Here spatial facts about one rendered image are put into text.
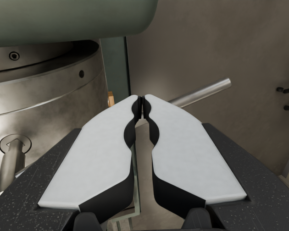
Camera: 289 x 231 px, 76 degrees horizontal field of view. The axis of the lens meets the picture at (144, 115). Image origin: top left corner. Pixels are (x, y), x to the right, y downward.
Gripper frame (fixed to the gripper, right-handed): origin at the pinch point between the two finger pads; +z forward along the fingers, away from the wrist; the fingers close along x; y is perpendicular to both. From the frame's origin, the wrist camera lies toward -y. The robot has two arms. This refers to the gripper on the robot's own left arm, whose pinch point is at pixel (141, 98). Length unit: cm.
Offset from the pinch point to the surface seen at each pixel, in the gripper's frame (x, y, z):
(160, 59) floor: 15, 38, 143
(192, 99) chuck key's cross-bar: 4.9, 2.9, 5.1
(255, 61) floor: 108, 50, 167
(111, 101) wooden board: -10.6, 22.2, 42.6
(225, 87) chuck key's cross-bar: 8.0, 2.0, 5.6
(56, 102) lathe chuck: -11.3, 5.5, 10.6
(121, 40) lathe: -10, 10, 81
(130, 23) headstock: -1.0, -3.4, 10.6
